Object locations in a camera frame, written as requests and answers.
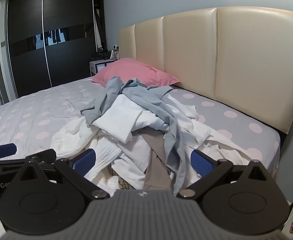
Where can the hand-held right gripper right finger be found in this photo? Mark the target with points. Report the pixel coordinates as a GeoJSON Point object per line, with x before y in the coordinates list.
{"type": "Point", "coordinates": [201, 163]}

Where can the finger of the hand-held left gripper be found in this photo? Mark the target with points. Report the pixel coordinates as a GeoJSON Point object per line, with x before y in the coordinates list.
{"type": "Point", "coordinates": [47, 155]}
{"type": "Point", "coordinates": [2, 151]}

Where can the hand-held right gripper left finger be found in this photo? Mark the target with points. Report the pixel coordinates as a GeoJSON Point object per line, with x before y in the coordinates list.
{"type": "Point", "coordinates": [85, 162]}

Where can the white crinkled garment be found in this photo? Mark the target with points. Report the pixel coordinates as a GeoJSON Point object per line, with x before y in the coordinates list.
{"type": "Point", "coordinates": [69, 135]}

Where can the grey shirt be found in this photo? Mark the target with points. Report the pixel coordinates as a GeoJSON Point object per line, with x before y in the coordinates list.
{"type": "Point", "coordinates": [146, 100]}

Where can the plaid patterned cloth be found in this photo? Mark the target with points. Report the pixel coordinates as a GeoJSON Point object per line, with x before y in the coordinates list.
{"type": "Point", "coordinates": [121, 180]}

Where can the taupe garment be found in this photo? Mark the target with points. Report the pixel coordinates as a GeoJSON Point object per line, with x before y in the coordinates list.
{"type": "Point", "coordinates": [157, 162]}

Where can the pale white shirt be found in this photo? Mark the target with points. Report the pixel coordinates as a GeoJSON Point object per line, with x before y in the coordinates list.
{"type": "Point", "coordinates": [134, 165]}

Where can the white collared shirt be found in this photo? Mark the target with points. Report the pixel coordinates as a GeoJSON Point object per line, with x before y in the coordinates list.
{"type": "Point", "coordinates": [119, 120]}

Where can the white nightstand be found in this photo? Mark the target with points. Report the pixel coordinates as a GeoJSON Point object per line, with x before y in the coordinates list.
{"type": "Point", "coordinates": [99, 67]}

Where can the pink pillow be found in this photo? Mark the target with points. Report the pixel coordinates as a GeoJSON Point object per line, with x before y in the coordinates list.
{"type": "Point", "coordinates": [134, 71]}

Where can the cream padded headboard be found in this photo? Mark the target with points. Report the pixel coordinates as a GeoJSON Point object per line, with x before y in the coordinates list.
{"type": "Point", "coordinates": [191, 55]}

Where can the black bag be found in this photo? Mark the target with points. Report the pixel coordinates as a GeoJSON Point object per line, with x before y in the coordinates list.
{"type": "Point", "coordinates": [101, 55]}

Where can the black sliding wardrobe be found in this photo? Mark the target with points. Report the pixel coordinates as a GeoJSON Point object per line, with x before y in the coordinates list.
{"type": "Point", "coordinates": [26, 42]}

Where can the open closet shelf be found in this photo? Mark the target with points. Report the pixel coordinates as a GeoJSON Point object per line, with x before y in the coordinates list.
{"type": "Point", "coordinates": [99, 25]}

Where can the photo frame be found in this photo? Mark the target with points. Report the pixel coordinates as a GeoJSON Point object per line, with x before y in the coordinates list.
{"type": "Point", "coordinates": [115, 54]}

